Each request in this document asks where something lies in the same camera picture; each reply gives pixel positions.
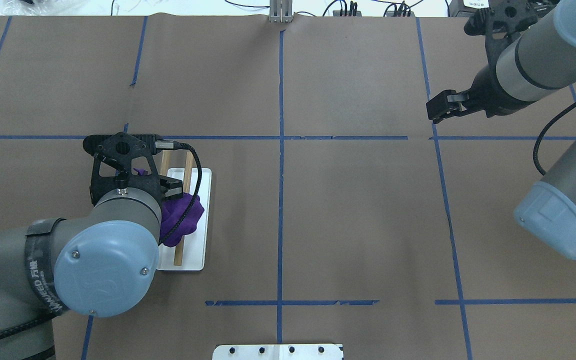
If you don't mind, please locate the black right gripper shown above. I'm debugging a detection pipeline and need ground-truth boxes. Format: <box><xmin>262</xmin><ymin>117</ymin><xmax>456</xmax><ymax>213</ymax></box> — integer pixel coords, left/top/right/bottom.
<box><xmin>426</xmin><ymin>67</ymin><xmax>524</xmax><ymax>125</ymax></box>

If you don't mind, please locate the purple towel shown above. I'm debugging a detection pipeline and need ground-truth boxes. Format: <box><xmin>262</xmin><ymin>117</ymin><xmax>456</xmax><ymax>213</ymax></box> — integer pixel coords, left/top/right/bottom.
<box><xmin>160</xmin><ymin>192</ymin><xmax>205</xmax><ymax>248</ymax></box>

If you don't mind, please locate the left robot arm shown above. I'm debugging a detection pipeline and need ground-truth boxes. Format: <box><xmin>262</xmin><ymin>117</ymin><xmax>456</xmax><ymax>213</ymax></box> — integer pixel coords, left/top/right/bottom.
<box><xmin>0</xmin><ymin>185</ymin><xmax>167</xmax><ymax>360</ymax></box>

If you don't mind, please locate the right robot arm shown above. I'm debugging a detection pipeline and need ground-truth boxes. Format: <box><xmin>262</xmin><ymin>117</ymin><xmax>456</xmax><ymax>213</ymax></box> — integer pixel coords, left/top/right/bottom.
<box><xmin>426</xmin><ymin>0</ymin><xmax>576</xmax><ymax>260</ymax></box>

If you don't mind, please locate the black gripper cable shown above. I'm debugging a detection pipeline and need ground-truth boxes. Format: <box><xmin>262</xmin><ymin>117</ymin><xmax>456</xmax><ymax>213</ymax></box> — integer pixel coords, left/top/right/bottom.
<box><xmin>155</xmin><ymin>139</ymin><xmax>204</xmax><ymax>246</ymax></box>

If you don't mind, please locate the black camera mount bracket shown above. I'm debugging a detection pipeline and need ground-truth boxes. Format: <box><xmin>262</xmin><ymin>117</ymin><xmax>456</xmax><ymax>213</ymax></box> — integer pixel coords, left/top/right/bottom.
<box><xmin>82</xmin><ymin>131</ymin><xmax>164</xmax><ymax>206</ymax></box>

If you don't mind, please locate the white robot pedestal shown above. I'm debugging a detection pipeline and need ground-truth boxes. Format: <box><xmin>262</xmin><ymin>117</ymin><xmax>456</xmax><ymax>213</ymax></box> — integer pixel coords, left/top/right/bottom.
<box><xmin>212</xmin><ymin>343</ymin><xmax>345</xmax><ymax>360</ymax></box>

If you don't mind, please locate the aluminium frame post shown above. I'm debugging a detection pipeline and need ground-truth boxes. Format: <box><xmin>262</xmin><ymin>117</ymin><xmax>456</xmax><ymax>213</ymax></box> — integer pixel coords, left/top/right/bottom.
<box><xmin>269</xmin><ymin>0</ymin><xmax>294</xmax><ymax>24</ymax></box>

